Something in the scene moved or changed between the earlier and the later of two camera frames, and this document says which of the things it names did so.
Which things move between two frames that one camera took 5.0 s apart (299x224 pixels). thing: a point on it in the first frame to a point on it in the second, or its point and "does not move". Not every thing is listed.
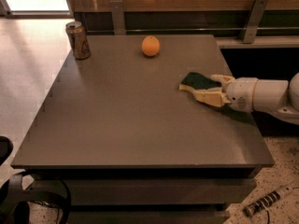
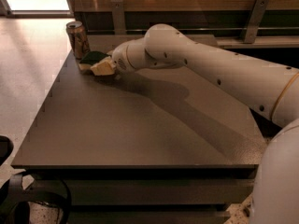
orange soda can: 78,40 does not move
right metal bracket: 260,4 does not move
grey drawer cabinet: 131,147 does not move
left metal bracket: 119,19 does not move
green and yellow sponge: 194,81 to 91,58
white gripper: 241,94 to 120,58
